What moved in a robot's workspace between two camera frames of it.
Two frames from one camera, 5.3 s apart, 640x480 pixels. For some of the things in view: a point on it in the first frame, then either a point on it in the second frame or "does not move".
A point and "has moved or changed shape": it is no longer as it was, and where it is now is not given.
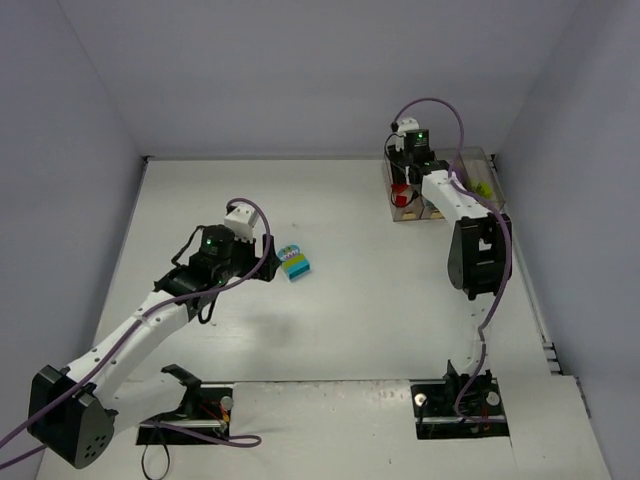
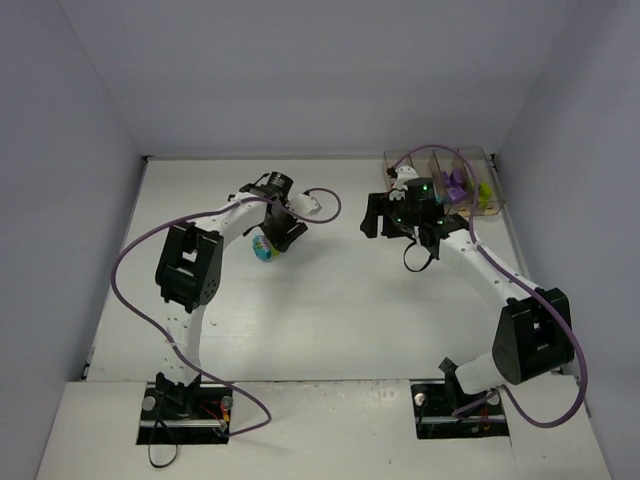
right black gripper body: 400,176 -> 385,218
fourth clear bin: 478,175 does not move
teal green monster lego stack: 294,261 has moved or changed shape
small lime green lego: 484,190 does not move
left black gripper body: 263,257 -> 282,233
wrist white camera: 407,123 -> 403,174
